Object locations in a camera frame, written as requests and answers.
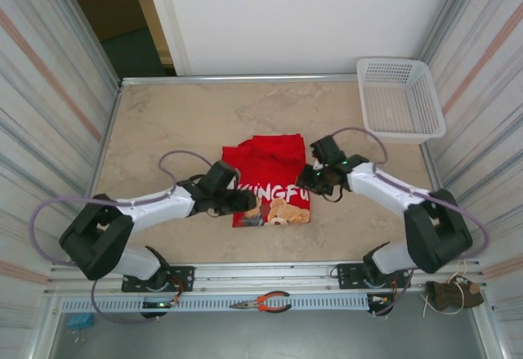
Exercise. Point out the red t-shirt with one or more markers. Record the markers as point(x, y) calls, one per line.
point(265, 167)

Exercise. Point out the white plastic mesh basket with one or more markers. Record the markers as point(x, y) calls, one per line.
point(392, 101)

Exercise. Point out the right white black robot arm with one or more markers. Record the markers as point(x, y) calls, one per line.
point(384, 187)

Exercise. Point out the small circuit board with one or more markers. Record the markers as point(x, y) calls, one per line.
point(157, 304)
point(382, 299)

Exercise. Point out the brown cloth bag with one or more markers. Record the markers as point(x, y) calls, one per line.
point(449, 297)

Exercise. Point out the round cork tag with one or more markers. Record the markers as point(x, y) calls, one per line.
point(474, 288)

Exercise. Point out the blue binder clip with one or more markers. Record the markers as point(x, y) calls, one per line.
point(79, 322)

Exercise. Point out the aluminium mounting rail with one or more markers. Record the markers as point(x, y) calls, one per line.
point(265, 279)

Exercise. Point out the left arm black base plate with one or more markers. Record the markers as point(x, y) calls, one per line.
point(186, 279)

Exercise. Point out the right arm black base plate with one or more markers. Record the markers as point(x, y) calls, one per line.
point(347, 279)

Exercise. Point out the aluminium rear frame bar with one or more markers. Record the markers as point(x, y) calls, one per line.
point(245, 79)

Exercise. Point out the cream door frame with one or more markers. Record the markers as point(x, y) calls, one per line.
point(163, 28)

